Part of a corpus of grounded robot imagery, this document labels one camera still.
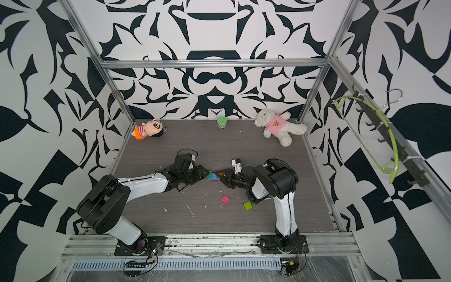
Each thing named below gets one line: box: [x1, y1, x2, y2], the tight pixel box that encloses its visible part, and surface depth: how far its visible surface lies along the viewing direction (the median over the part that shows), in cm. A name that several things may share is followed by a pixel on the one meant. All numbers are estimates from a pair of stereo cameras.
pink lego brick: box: [220, 194, 231, 204], surface depth 87 cm
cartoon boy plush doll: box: [131, 118, 164, 140], surface depth 108 cm
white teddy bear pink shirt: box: [254, 108, 308, 147], surface depth 110 cm
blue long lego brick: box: [207, 172, 221, 181], surface depth 92 cm
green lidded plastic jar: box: [216, 115, 228, 130], surface depth 117 cm
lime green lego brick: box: [243, 201, 253, 211], surface depth 85 cm
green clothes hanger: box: [331, 95, 399, 184], surface depth 57 cm
